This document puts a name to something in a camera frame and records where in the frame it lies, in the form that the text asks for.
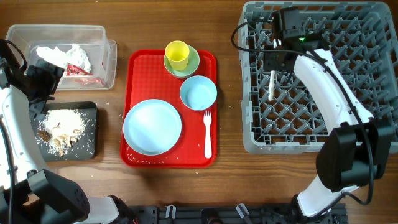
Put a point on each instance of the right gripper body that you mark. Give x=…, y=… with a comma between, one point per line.
x=270, y=61

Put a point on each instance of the grey dishwasher rack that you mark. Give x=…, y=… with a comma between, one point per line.
x=285, y=119

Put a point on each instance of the black food waste tray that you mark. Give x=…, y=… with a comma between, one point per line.
x=84, y=150

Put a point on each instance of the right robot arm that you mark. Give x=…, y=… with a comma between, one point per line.
x=357, y=149

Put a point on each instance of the white plastic spoon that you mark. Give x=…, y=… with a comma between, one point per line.
x=271, y=85

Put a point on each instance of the red serving tray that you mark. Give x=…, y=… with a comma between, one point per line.
x=148, y=78

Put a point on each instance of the yellow plastic cup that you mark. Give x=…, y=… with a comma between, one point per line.
x=177, y=53

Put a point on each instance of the light blue plate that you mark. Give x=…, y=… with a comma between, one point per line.
x=152, y=127

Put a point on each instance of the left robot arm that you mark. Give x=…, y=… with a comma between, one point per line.
x=30, y=193

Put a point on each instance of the light blue bowl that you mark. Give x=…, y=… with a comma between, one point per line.
x=198, y=93

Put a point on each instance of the red snack wrapper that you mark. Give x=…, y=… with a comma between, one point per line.
x=74, y=70

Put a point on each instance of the green saucer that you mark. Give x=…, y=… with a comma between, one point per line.
x=189, y=70

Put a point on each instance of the white napkin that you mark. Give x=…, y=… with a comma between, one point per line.
x=75, y=56

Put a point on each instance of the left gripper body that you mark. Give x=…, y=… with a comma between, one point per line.
x=43, y=83

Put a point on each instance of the food scraps and rice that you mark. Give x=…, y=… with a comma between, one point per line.
x=60, y=130

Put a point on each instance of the white plastic fork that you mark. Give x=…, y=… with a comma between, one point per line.
x=207, y=122

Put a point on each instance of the clear plastic waste bin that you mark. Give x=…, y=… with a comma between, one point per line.
x=101, y=51

